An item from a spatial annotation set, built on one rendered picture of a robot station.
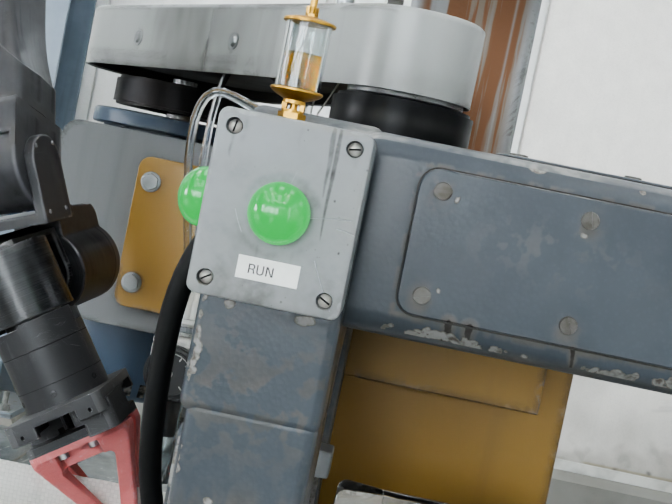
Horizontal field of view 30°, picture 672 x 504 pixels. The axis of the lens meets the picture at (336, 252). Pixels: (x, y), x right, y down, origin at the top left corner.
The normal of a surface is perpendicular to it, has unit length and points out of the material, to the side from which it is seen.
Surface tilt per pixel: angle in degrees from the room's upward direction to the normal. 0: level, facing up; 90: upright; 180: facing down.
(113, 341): 91
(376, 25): 90
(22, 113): 69
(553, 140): 90
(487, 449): 90
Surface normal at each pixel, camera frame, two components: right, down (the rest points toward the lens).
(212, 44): -0.80, -0.13
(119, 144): -0.06, 0.04
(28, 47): 0.91, -0.32
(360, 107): -0.59, -0.07
